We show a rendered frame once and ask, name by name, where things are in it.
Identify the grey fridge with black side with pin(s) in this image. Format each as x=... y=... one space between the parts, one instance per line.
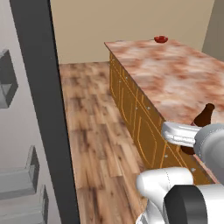
x=43 y=116

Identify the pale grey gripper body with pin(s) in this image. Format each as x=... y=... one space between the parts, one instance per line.
x=178 y=133

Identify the wooden island cabinet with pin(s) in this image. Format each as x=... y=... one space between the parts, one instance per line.
x=128 y=99

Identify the red bowl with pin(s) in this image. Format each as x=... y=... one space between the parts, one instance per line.
x=160 y=39

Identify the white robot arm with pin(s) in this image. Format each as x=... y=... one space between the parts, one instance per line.
x=186 y=201

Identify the wooden cabinet door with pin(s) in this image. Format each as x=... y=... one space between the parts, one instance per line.
x=147 y=140
x=115 y=84
x=127 y=106

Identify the brown glass bottle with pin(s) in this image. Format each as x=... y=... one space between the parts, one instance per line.
x=204 y=116

